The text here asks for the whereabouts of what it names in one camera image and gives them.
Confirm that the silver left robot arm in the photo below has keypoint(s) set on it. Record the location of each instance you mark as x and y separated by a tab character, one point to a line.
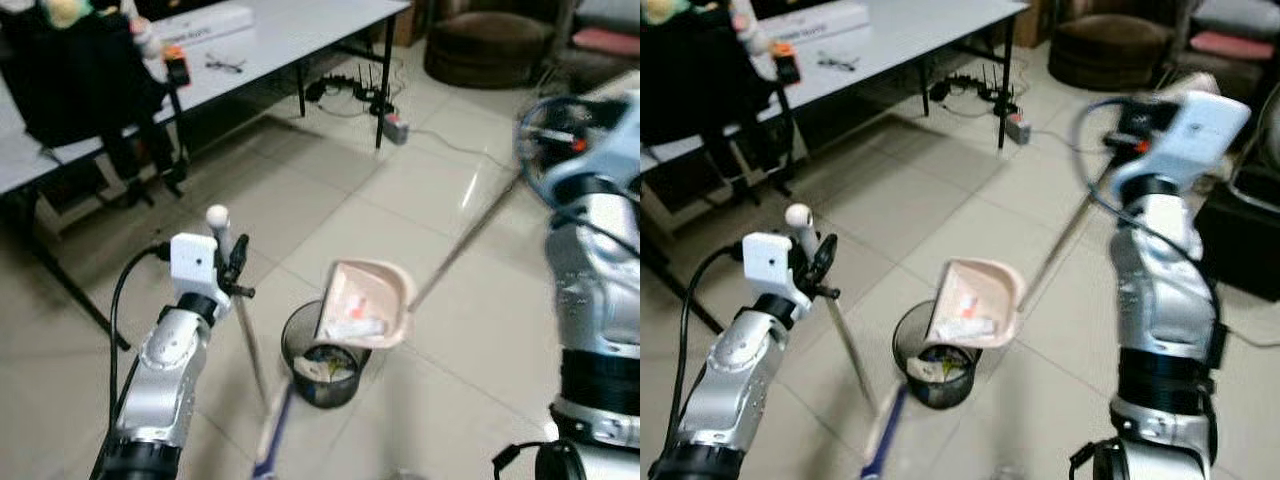
165	370
735	370

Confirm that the grey power strip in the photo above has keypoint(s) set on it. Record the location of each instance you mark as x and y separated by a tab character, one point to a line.
396	128
1018	128

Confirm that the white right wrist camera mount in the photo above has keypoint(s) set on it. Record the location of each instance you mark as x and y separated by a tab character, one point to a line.
1195	130
605	150

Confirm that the chair with pink cushion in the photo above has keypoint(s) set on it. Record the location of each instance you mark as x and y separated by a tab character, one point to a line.
1235	42
605	40

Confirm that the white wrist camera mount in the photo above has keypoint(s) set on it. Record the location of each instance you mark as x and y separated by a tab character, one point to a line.
768	262
1195	130
193	262
605	150

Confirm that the black case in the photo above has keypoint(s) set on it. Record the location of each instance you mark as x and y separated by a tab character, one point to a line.
1240	240

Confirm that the brown round ottoman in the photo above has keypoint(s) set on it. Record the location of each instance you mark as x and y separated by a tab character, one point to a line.
488	50
1112	52

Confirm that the long white cardboard box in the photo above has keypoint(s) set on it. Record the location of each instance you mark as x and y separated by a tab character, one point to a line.
205	22
820	18

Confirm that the black eyeglasses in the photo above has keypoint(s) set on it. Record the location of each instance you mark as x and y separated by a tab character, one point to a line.
225	65
838	62

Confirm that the white folding table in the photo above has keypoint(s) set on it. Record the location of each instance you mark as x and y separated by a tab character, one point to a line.
900	35
290	40

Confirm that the black mesh waste bin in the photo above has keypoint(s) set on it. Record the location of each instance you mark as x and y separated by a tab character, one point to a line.
935	385
325	385

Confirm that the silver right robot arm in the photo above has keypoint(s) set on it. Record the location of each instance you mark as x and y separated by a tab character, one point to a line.
595	290
1165	300

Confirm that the orange and black device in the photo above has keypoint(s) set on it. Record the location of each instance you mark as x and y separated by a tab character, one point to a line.
178	68
787	66

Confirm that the white paper scrap with red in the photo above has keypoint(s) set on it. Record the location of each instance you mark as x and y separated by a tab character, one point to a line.
962	322
355	322

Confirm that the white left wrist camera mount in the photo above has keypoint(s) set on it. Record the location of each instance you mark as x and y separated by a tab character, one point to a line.
768	262
193	262

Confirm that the black router with antennas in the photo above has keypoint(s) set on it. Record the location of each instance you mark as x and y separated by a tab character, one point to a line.
350	92
972	90

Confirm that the plush toy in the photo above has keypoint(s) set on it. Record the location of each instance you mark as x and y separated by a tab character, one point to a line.
665	8
62	10

